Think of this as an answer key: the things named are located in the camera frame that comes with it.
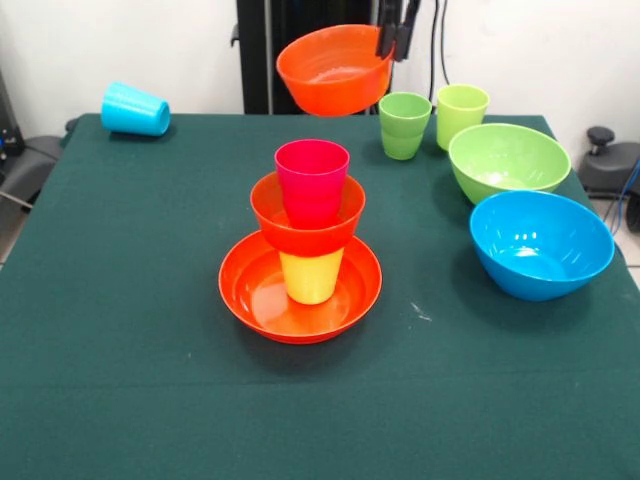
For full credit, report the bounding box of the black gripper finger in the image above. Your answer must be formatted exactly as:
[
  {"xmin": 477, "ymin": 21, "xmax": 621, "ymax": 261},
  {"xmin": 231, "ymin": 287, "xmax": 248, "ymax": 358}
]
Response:
[
  {"xmin": 393, "ymin": 0, "xmax": 422, "ymax": 64},
  {"xmin": 375, "ymin": 0, "xmax": 401, "ymax": 59}
]

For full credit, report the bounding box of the small orange bowl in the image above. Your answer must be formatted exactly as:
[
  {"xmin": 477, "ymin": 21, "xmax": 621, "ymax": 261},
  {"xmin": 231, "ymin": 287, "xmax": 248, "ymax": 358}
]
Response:
[
  {"xmin": 275, "ymin": 24, "xmax": 396, "ymax": 118},
  {"xmin": 250, "ymin": 171, "xmax": 368, "ymax": 258}
]

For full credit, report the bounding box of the pink cup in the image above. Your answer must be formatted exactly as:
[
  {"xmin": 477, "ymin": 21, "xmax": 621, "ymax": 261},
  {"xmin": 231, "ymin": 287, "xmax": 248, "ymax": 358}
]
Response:
[{"xmin": 273, "ymin": 139, "xmax": 351, "ymax": 230}]

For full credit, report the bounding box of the yellow cup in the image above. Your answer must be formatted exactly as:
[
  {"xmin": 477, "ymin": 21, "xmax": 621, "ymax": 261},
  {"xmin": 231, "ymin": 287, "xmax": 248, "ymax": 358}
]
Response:
[{"xmin": 278, "ymin": 248, "xmax": 345, "ymax": 306}]

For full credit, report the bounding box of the blue cup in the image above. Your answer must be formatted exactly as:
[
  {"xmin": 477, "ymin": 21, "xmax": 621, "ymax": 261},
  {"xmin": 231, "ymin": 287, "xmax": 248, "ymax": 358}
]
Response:
[{"xmin": 100, "ymin": 81, "xmax": 172, "ymax": 137}]

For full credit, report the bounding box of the large orange bowl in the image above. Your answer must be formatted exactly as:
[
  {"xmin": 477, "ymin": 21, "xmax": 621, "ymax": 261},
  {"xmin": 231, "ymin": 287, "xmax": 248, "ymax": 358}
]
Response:
[{"xmin": 218, "ymin": 230, "xmax": 384, "ymax": 345}]

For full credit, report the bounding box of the lime green cup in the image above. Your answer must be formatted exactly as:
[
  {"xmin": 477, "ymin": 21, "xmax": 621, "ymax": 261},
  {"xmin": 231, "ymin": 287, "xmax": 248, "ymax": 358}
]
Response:
[{"xmin": 436, "ymin": 83, "xmax": 490, "ymax": 152}]

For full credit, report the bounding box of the lime green bowl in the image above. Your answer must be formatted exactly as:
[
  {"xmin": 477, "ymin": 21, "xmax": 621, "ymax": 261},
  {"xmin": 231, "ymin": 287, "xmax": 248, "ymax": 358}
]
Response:
[{"xmin": 447, "ymin": 122, "xmax": 572, "ymax": 206}]

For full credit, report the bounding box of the grey stand base with knob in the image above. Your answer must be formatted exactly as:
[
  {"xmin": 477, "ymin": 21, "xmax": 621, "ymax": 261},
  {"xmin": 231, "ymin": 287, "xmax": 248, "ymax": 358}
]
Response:
[{"xmin": 579, "ymin": 125, "xmax": 640, "ymax": 201}]

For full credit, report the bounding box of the blue bowl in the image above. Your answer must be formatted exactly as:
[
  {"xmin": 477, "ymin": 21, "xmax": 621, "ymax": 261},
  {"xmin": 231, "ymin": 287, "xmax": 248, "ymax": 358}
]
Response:
[{"xmin": 468, "ymin": 189, "xmax": 616, "ymax": 302}]

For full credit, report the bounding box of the dark green tablecloth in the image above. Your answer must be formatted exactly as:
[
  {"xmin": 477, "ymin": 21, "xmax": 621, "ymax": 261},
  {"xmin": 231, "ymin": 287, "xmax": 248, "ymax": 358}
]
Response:
[{"xmin": 0, "ymin": 113, "xmax": 640, "ymax": 480}]

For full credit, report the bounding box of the black equipment box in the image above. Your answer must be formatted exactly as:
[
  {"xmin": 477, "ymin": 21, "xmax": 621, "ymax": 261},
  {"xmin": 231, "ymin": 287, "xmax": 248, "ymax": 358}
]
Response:
[{"xmin": 0, "ymin": 69, "xmax": 26, "ymax": 161}]

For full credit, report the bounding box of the black hanging cable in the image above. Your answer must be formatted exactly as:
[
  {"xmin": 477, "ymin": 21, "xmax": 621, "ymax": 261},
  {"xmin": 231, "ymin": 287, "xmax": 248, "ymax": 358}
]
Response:
[{"xmin": 429, "ymin": 0, "xmax": 454, "ymax": 86}]

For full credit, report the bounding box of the blue cable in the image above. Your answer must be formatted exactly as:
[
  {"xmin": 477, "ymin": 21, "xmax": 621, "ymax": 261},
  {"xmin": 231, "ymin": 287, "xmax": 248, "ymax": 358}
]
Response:
[{"xmin": 615, "ymin": 159, "xmax": 640, "ymax": 236}]

